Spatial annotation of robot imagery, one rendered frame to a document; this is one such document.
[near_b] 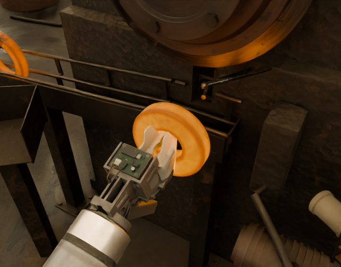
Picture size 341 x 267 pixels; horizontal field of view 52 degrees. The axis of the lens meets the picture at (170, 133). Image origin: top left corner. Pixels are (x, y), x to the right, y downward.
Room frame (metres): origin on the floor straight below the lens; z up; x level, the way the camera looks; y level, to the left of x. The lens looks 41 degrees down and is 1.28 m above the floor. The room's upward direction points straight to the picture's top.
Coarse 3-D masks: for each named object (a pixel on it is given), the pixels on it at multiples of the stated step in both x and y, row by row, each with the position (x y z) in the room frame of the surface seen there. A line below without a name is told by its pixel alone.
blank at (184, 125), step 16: (144, 112) 0.50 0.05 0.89; (160, 112) 0.49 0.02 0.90; (176, 112) 0.48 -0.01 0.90; (144, 128) 0.50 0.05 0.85; (160, 128) 0.48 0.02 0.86; (176, 128) 0.47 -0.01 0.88; (192, 128) 0.46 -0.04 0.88; (192, 144) 0.45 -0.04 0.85; (208, 144) 0.46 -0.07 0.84; (176, 160) 0.47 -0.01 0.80; (192, 160) 0.45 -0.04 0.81
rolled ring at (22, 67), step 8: (0, 32) 1.08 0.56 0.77; (0, 40) 1.04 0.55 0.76; (8, 40) 1.05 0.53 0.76; (8, 48) 1.03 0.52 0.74; (16, 48) 1.04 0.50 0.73; (16, 56) 1.02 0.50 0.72; (24, 56) 1.04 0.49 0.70; (0, 64) 1.10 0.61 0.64; (16, 64) 1.02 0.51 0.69; (24, 64) 1.03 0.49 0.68; (8, 72) 1.08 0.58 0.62; (16, 72) 1.03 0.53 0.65; (24, 72) 1.02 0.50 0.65
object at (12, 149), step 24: (0, 96) 0.83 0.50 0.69; (24, 96) 0.84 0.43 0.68; (0, 120) 0.83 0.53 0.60; (24, 120) 0.68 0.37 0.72; (0, 144) 0.72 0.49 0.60; (24, 144) 0.72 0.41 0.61; (0, 168) 0.70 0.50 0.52; (24, 168) 0.74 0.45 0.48; (24, 192) 0.71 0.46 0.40; (24, 216) 0.70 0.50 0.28; (48, 240) 0.71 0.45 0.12; (24, 264) 0.67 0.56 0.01
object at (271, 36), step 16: (112, 0) 0.78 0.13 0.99; (304, 0) 0.58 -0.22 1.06; (128, 16) 0.76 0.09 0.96; (288, 16) 0.59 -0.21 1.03; (144, 32) 0.74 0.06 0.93; (272, 32) 0.60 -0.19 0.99; (288, 32) 0.59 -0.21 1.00; (160, 48) 0.72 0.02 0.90; (240, 48) 0.63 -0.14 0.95; (256, 48) 0.61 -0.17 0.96; (192, 64) 0.68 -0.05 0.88; (208, 64) 0.66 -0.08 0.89; (224, 64) 0.64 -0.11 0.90
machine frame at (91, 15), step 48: (96, 0) 1.01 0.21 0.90; (336, 0) 0.69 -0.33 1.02; (96, 48) 0.95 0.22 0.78; (144, 48) 0.86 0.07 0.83; (288, 48) 0.73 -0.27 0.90; (336, 48) 0.68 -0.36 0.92; (192, 96) 0.79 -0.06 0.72; (240, 96) 0.72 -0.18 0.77; (288, 96) 0.66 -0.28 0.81; (336, 96) 0.61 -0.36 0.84; (96, 144) 0.99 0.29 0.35; (240, 144) 0.71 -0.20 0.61; (336, 144) 0.60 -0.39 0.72; (192, 192) 0.78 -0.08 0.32; (240, 192) 0.69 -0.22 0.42; (288, 192) 0.63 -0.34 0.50; (336, 192) 0.57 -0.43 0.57; (336, 240) 0.55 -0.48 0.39
